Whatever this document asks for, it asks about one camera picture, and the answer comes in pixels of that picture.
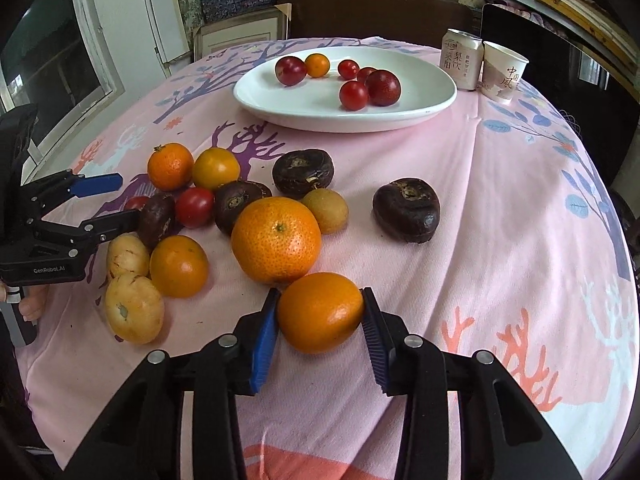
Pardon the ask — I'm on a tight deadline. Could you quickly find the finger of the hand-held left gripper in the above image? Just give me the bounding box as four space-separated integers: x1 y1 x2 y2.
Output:
20 170 124 212
30 208 142 261

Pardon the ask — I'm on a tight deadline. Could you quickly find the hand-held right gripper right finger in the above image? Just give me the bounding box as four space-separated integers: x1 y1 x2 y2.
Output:
359 287 583 480

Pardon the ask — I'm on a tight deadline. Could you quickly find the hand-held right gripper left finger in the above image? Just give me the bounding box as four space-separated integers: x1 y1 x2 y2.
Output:
65 287 282 480

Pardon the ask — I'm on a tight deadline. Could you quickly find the dark water chestnut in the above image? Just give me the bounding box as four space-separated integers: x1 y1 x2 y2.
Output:
137 193 177 251
272 149 335 200
213 180 273 237
372 178 441 245

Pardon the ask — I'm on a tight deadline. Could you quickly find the smooth orange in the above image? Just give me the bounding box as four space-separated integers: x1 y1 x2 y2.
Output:
276 272 364 355

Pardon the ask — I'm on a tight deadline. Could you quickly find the white plate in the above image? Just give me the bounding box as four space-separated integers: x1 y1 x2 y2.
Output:
233 48 458 134

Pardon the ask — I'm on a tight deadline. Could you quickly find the person's left hand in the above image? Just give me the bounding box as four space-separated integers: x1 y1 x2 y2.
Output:
21 284 49 325

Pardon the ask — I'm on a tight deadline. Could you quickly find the yellow passion fruit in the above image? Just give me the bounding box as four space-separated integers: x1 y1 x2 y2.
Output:
106 234 151 280
104 273 165 345

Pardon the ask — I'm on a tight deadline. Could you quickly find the tangerine with green stem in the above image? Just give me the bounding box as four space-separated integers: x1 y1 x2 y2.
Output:
147 142 195 192

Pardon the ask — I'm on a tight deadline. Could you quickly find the medium orange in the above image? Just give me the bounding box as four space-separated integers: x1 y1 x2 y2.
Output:
149 235 210 299

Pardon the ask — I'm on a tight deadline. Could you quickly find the large dimpled orange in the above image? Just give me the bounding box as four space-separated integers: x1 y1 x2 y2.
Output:
230 196 323 285

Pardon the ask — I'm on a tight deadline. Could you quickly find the yellow-orange tangerine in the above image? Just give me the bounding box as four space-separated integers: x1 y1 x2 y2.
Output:
192 147 242 191

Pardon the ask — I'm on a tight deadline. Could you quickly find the window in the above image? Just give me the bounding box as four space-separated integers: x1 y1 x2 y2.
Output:
0 0 127 126

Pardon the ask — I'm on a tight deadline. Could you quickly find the small tan round fruit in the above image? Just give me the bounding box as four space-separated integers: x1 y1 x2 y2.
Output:
300 188 350 235

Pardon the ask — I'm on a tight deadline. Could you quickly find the pink printed tablecloth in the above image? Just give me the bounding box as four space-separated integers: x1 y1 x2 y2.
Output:
14 36 634 480

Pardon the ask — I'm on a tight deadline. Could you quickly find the dark red plum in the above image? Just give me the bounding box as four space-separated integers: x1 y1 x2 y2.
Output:
274 56 307 86
365 69 402 107

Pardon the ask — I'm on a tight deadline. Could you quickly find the small orange kumquat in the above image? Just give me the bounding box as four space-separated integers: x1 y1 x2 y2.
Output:
305 53 331 79

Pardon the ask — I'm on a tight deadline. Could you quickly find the white drink can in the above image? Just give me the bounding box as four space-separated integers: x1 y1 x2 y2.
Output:
439 28 485 92

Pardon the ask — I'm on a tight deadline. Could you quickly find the white paper cup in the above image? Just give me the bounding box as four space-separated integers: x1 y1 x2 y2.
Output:
480 40 530 106

